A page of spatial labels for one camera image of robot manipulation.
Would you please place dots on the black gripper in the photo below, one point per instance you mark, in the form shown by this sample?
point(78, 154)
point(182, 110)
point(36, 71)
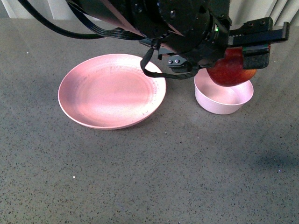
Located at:
point(254, 37)

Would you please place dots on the red apple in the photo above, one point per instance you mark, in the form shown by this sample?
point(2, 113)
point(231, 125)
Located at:
point(229, 70)

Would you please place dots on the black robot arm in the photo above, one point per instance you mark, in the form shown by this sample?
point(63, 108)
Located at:
point(197, 30)

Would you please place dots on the pink bowl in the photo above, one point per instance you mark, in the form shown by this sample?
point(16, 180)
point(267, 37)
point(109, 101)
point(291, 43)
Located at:
point(218, 99)

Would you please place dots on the pink plate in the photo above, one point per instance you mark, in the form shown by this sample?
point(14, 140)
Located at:
point(110, 92)

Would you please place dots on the white curtain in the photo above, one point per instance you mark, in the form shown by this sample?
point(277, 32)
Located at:
point(240, 11)

